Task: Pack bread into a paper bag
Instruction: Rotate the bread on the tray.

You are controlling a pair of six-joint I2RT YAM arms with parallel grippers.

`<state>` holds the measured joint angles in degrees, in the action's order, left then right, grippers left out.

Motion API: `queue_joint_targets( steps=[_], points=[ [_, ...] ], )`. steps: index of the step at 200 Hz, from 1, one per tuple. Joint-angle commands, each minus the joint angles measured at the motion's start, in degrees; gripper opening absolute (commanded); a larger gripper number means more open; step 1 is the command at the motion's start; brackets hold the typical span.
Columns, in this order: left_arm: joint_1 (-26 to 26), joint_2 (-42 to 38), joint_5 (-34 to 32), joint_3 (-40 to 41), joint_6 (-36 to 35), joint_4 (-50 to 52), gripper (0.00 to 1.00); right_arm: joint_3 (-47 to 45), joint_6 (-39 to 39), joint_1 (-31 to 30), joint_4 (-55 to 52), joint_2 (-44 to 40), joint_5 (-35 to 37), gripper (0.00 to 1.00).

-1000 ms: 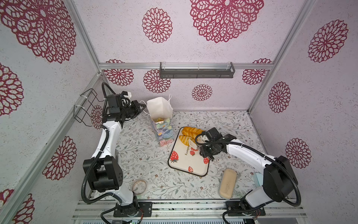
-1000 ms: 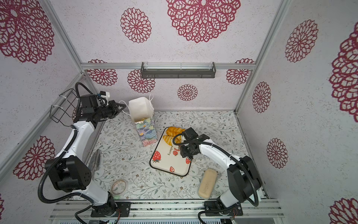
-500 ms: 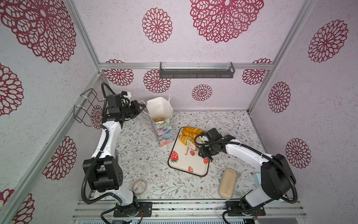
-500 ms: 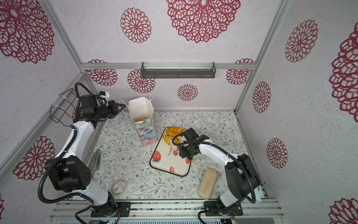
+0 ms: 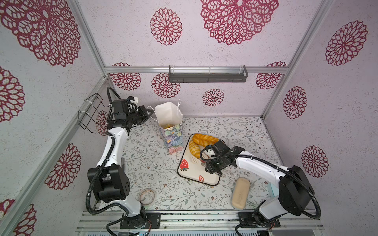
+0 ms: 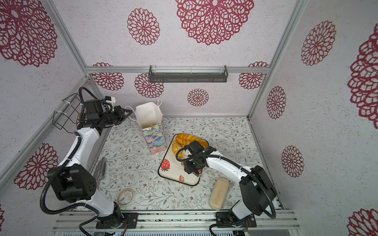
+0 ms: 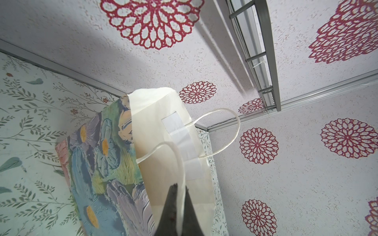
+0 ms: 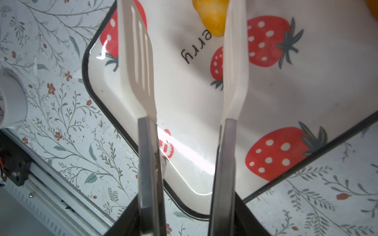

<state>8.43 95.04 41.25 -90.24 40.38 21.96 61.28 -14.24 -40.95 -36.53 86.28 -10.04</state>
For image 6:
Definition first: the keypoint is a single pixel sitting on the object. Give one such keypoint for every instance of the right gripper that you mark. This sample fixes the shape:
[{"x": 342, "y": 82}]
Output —
[{"x": 192, "y": 164}]

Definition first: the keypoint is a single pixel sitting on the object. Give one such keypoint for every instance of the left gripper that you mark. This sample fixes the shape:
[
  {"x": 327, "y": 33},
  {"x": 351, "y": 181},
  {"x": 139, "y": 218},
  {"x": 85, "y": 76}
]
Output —
[{"x": 120, "y": 111}]

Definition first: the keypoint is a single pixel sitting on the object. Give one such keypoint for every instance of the striped bread roll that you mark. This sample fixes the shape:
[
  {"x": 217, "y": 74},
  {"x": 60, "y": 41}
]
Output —
[{"x": 175, "y": 149}]

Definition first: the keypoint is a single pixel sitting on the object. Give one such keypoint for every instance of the long twisted bread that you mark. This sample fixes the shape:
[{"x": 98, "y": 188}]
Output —
[{"x": 186, "y": 139}]

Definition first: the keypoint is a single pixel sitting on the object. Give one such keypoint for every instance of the floral paper bag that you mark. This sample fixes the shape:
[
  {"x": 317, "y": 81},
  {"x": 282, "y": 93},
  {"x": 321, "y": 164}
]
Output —
[{"x": 149, "y": 118}]

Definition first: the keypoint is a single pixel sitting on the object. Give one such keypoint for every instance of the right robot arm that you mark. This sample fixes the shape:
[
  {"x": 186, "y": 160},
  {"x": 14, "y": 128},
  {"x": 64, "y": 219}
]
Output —
[{"x": 257, "y": 190}]

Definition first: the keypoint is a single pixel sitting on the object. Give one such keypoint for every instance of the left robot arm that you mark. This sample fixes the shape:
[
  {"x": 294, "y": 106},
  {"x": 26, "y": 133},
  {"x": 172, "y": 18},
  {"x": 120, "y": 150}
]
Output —
[{"x": 72, "y": 182}]

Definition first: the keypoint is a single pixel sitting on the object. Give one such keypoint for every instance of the beige oblong bread loaf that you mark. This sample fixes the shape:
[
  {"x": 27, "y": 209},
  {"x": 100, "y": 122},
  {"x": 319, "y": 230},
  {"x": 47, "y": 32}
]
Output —
[{"x": 219, "y": 194}]

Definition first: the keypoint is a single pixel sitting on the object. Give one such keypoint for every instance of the black rimmed white tray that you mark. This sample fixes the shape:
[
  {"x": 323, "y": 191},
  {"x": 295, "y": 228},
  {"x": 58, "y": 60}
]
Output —
[{"x": 172, "y": 169}]

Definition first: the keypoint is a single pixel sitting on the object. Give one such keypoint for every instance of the metal tongs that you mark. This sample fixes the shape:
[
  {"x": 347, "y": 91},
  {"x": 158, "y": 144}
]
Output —
[{"x": 100, "y": 171}]

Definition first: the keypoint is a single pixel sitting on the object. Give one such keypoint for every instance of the clear tape roll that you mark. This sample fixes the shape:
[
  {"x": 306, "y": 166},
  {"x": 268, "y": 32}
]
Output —
[{"x": 126, "y": 197}]

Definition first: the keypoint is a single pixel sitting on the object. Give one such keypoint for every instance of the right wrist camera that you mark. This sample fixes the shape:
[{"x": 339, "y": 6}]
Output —
[{"x": 193, "y": 148}]

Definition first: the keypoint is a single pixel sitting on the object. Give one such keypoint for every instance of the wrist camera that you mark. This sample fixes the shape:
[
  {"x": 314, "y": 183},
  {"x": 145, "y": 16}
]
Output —
[
  {"x": 94, "y": 107},
  {"x": 193, "y": 148}
]

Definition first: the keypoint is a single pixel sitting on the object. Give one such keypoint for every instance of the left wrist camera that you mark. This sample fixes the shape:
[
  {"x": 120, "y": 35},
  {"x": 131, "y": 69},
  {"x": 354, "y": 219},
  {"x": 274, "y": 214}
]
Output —
[{"x": 94, "y": 107}]

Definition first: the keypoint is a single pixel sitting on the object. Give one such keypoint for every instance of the black wire wall basket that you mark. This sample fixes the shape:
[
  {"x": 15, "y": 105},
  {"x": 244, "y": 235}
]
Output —
[{"x": 67, "y": 118}]

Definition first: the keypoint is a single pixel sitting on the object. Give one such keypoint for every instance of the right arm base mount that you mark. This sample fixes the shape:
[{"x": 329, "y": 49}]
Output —
[{"x": 228, "y": 219}]

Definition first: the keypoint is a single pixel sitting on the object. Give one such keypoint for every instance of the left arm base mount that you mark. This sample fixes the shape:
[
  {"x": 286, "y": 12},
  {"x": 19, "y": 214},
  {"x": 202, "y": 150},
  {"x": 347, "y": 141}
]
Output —
[{"x": 128, "y": 220}]

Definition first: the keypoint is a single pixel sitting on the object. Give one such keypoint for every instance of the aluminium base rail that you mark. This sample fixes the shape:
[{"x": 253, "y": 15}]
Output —
[{"x": 179, "y": 222}]

